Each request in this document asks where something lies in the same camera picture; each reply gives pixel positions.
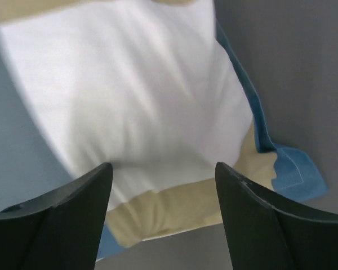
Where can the checkered blue beige white pillowcase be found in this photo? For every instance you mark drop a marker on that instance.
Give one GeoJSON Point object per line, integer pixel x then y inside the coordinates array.
{"type": "Point", "coordinates": [285, 170]}

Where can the white pillow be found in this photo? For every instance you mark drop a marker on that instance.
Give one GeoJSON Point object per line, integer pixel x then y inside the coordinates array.
{"type": "Point", "coordinates": [143, 85]}

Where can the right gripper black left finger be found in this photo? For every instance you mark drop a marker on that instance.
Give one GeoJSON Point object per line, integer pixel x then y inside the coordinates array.
{"type": "Point", "coordinates": [60, 229]}

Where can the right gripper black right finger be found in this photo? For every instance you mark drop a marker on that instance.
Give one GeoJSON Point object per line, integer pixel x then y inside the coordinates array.
{"type": "Point", "coordinates": [265, 230]}

